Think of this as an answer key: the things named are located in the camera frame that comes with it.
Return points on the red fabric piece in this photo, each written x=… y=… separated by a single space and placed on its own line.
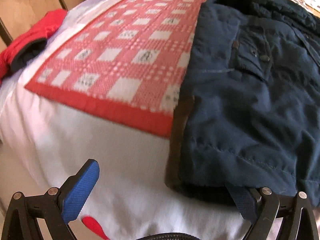
x=93 y=226

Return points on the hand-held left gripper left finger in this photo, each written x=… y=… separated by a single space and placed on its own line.
x=80 y=192

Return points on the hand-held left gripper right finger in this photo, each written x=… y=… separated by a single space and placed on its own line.
x=243 y=201

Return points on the red checked quilted mat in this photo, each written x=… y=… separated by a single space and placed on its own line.
x=120 y=55

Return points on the navy padded jacket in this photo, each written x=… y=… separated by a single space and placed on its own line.
x=250 y=105

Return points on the red garment with dark lining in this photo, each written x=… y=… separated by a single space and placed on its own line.
x=30 y=42

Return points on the wooden wardrobe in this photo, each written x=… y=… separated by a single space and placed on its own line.
x=30 y=2

